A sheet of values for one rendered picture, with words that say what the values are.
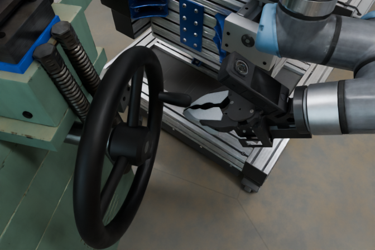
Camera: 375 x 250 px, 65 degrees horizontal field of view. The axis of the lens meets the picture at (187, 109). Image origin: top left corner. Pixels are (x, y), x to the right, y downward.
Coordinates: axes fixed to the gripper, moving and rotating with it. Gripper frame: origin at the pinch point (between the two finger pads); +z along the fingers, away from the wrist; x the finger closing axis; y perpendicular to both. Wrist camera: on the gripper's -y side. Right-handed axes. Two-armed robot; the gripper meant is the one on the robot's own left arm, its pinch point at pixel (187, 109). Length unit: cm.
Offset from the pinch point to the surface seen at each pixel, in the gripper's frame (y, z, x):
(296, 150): 87, 4, 42
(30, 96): -21.8, 3.9, -14.3
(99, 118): -18.3, -4.8, -15.3
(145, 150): -5.5, 0.2, -11.7
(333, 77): 96, -9, 94
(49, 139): -15.8, 6.5, -16.2
